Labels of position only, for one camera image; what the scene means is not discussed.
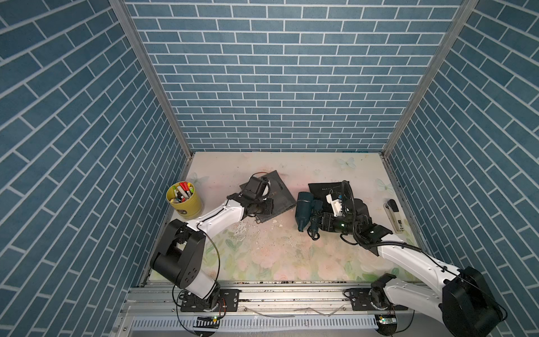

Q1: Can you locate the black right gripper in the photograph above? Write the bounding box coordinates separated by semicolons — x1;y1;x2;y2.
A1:
310;212;359;237

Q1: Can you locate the grey hair dryer bag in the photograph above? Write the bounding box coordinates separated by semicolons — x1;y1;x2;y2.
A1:
237;171;296;223

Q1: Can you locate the black green-dryer cord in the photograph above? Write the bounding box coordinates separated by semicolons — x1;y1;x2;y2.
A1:
306;218;323;242

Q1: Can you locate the black hair dryer bag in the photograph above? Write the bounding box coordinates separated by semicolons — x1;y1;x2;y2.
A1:
308;182;343;202

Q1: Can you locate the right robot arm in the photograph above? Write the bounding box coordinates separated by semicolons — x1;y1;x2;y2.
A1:
309;181;508;336

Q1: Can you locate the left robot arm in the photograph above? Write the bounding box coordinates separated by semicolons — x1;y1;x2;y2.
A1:
150;192;274;310

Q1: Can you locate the white black stapler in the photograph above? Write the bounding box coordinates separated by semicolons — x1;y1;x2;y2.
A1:
384;199;405;233

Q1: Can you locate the red marker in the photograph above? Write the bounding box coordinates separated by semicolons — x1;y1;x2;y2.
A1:
180;182;190;192

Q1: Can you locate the yellow pen holder cup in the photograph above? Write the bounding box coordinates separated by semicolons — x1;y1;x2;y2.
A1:
166;181;204;220

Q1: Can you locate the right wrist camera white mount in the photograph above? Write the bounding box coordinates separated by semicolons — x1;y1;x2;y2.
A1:
326;192;343;217

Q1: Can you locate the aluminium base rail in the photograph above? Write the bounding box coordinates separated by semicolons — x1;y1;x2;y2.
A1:
111;282;450;336

